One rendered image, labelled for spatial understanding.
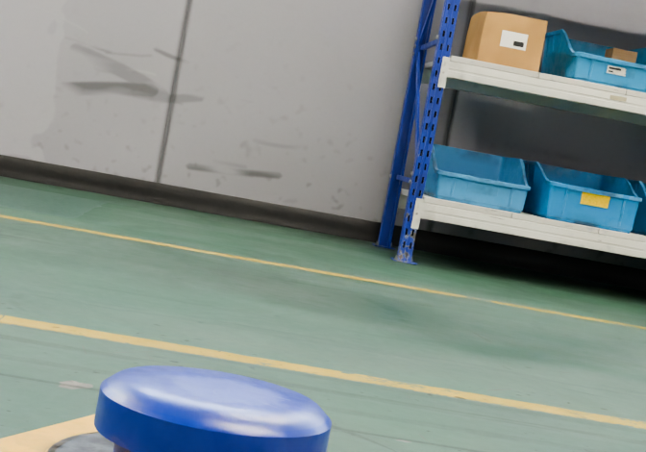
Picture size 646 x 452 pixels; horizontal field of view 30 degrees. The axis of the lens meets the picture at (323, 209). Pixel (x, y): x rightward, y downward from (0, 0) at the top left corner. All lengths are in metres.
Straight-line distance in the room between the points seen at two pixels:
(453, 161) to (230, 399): 4.87
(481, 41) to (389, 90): 0.75
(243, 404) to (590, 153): 5.27
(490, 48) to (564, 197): 0.63
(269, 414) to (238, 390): 0.01
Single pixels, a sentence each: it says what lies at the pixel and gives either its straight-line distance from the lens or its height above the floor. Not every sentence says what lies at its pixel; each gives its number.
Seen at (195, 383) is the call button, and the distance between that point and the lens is 0.21.
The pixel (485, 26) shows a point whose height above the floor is 0.93.
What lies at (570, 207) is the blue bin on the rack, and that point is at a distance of 4.68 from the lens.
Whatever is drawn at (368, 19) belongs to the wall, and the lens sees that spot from 5.26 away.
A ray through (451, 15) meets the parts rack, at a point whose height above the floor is 0.93.
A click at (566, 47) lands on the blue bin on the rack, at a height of 0.92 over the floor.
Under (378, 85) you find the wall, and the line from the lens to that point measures 5.25.
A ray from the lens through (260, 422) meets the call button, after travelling 0.19.
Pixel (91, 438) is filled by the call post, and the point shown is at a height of 0.31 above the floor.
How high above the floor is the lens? 0.37
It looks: 3 degrees down
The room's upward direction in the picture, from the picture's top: 10 degrees clockwise
